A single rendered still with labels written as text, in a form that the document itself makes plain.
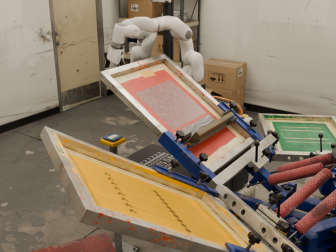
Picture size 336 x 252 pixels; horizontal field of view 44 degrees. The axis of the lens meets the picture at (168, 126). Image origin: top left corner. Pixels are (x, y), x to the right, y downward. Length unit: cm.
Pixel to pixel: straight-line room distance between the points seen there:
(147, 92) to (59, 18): 417
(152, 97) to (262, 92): 414
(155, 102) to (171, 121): 15
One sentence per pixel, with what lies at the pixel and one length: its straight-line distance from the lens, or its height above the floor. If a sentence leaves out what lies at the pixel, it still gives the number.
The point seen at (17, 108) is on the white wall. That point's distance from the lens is 600.
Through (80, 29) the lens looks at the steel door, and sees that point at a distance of 665.
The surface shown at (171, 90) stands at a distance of 244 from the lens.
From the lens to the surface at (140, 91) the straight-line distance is 230.
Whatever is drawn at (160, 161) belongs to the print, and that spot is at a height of 95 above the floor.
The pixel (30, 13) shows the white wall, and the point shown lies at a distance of 598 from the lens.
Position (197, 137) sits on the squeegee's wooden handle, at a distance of 208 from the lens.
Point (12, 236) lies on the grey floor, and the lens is 376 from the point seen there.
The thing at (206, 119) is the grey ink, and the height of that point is 126.
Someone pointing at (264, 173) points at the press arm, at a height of 109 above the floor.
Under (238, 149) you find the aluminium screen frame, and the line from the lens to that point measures 229.
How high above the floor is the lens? 209
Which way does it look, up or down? 21 degrees down
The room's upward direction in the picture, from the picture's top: straight up
